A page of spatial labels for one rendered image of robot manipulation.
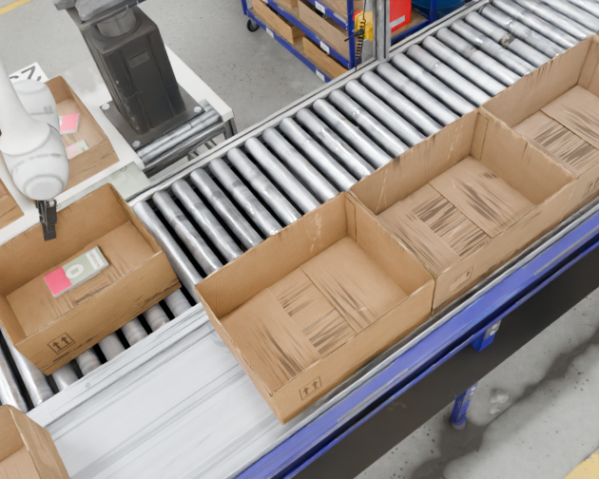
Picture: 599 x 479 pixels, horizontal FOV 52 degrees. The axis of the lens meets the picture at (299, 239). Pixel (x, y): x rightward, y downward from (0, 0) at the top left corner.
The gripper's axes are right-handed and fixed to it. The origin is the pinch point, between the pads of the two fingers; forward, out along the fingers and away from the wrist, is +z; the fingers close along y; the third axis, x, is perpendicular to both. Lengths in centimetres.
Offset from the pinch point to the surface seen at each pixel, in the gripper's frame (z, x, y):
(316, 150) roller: -12, -75, -13
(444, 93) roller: -27, -117, -19
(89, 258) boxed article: 10.0, -8.1, -5.9
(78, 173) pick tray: 5.0, -16.9, 23.5
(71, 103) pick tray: 4, -28, 58
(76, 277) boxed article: 11.9, -3.0, -9.2
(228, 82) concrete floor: 48, -129, 116
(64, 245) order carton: 8.3, -3.5, 0.0
